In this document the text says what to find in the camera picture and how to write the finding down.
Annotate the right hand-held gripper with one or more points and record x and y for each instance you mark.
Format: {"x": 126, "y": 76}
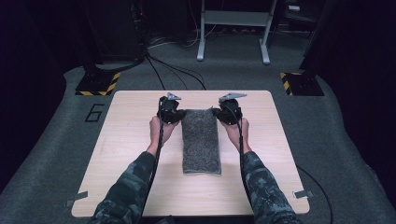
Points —
{"x": 229, "y": 111}

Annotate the person's right hand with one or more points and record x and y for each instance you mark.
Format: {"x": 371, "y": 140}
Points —
{"x": 236, "y": 133}

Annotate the grey fluffy towel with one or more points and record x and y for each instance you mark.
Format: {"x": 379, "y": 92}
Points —
{"x": 200, "y": 140}

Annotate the black stand base striped edge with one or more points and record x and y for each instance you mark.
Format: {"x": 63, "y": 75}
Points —
{"x": 303, "y": 84}
{"x": 98, "y": 84}

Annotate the black cabinet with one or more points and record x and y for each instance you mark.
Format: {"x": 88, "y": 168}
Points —
{"x": 115, "y": 28}

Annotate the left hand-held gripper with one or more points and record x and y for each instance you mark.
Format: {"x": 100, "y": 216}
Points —
{"x": 168, "y": 110}

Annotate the person's left hand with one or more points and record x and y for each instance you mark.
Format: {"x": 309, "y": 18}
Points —
{"x": 160, "y": 133}

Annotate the white metal desk frame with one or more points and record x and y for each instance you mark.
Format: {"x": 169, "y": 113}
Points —
{"x": 235, "y": 18}

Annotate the grey tape strip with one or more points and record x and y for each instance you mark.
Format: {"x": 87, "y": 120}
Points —
{"x": 303, "y": 194}
{"x": 77, "y": 197}

